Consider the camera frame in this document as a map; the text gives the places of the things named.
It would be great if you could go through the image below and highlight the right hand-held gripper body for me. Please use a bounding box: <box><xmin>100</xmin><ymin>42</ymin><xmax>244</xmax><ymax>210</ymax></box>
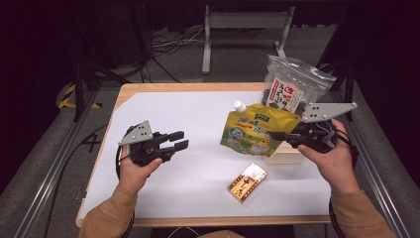
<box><xmin>286</xmin><ymin>101</ymin><xmax>359</xmax><ymax>155</ymax></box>

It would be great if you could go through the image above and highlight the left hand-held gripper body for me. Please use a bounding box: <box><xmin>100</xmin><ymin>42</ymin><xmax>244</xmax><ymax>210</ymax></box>
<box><xmin>117</xmin><ymin>120</ymin><xmax>176</xmax><ymax>168</ymax></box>

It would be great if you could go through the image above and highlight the cream plastic container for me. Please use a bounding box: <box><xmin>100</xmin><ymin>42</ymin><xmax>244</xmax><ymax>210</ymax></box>
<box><xmin>262</xmin><ymin>140</ymin><xmax>307</xmax><ymax>166</ymax></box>

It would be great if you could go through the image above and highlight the yellow spouted sauce pouch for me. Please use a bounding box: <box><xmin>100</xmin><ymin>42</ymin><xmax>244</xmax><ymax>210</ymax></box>
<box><xmin>219</xmin><ymin>99</ymin><xmax>303</xmax><ymax>159</ymax></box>

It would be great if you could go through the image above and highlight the clear bag of dried seaweed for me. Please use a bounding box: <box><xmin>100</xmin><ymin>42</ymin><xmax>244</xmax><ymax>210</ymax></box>
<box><xmin>260</xmin><ymin>54</ymin><xmax>338</xmax><ymax>117</ymax></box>

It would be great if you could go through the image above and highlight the person's left hand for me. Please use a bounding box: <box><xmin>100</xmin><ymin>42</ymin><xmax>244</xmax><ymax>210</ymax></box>
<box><xmin>116</xmin><ymin>144</ymin><xmax>164</xmax><ymax>194</ymax></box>

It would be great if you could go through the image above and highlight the person's right hand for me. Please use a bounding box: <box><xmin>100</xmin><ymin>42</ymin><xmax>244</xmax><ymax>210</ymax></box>
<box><xmin>296</xmin><ymin>118</ymin><xmax>362</xmax><ymax>195</ymax></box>

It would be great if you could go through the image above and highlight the white table mat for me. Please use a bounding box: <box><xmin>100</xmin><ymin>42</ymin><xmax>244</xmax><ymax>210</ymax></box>
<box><xmin>78</xmin><ymin>90</ymin><xmax>333</xmax><ymax>220</ymax></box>

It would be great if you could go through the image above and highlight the black metal stand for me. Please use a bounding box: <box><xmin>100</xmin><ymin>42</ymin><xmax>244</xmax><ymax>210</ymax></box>
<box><xmin>69</xmin><ymin>59</ymin><xmax>131</xmax><ymax>123</ymax></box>
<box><xmin>297</xmin><ymin>59</ymin><xmax>357</xmax><ymax>122</ymax></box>

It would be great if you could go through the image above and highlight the small red and yellow box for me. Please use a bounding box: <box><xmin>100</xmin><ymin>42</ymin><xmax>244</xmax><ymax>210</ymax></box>
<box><xmin>227</xmin><ymin>161</ymin><xmax>268</xmax><ymax>204</ymax></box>

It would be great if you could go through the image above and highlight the grey metal stand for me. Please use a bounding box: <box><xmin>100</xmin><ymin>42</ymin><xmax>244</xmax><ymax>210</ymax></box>
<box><xmin>200</xmin><ymin>4</ymin><xmax>297</xmax><ymax>75</ymax></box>

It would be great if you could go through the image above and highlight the right hand-held gripper cable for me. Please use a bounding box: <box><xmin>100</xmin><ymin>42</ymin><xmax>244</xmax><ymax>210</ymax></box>
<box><xmin>325</xmin><ymin>120</ymin><xmax>361</xmax><ymax>238</ymax></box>

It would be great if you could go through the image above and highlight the hand-held gripper cable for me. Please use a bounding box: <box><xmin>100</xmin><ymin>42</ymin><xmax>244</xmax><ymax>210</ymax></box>
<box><xmin>114</xmin><ymin>125</ymin><xmax>137</xmax><ymax>238</ymax></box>
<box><xmin>325</xmin><ymin>120</ymin><xmax>361</xmax><ymax>238</ymax></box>

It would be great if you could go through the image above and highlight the left hand-held gripper cable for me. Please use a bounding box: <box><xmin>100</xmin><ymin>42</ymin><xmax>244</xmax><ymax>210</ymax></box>
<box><xmin>114</xmin><ymin>125</ymin><xmax>137</xmax><ymax>238</ymax></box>

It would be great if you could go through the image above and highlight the aluminium frame rail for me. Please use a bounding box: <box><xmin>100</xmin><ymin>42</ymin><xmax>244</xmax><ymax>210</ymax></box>
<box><xmin>329</xmin><ymin>89</ymin><xmax>412</xmax><ymax>238</ymax></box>
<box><xmin>12</xmin><ymin>88</ymin><xmax>101</xmax><ymax>238</ymax></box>

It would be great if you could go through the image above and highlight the black floor cable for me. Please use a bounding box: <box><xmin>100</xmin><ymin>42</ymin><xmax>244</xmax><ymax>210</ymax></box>
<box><xmin>42</xmin><ymin>123</ymin><xmax>110</xmax><ymax>238</ymax></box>

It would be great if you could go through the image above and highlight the bundle of floor cables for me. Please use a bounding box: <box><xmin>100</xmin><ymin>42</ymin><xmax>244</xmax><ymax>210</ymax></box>
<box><xmin>149</xmin><ymin>27</ymin><xmax>206</xmax><ymax>57</ymax></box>

